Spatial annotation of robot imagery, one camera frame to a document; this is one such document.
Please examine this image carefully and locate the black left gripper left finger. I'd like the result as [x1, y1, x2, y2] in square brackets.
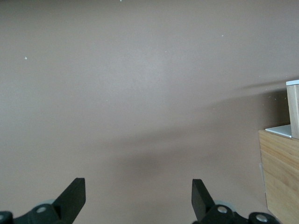
[0, 177, 86, 224]

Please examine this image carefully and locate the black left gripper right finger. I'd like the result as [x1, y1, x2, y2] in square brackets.
[192, 179, 284, 224]

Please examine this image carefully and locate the white wooden drawer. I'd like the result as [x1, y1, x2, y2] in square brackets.
[285, 79, 299, 139]

